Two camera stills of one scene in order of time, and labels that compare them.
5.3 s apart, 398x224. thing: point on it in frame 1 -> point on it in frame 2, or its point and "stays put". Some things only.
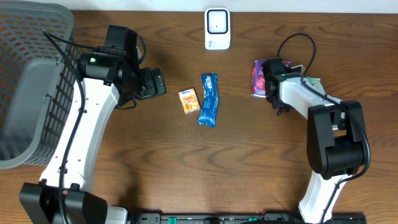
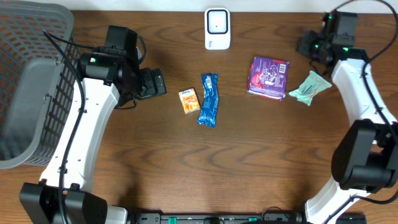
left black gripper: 157,81 stays put
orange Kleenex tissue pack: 189,100 stays put
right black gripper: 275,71 -> 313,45
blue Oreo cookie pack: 208,115 stays put
